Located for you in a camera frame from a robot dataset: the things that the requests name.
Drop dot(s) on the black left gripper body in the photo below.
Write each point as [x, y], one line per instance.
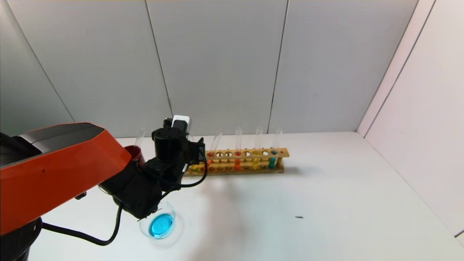
[181, 166]

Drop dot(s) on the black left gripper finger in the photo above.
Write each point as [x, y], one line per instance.
[201, 142]
[201, 155]

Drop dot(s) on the blue pigment test tube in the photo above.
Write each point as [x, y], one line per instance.
[139, 139]
[271, 163]

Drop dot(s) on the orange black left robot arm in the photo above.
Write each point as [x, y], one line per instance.
[54, 174]

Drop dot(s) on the red pigment test tube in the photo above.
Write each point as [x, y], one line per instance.
[209, 162]
[237, 164]

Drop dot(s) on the wooden test tube rack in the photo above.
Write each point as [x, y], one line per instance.
[246, 171]

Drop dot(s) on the clear glass beaker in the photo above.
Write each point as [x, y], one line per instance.
[162, 226]

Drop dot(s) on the dark red plastic cup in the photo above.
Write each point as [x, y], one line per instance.
[135, 153]

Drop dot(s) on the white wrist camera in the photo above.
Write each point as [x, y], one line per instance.
[181, 121]

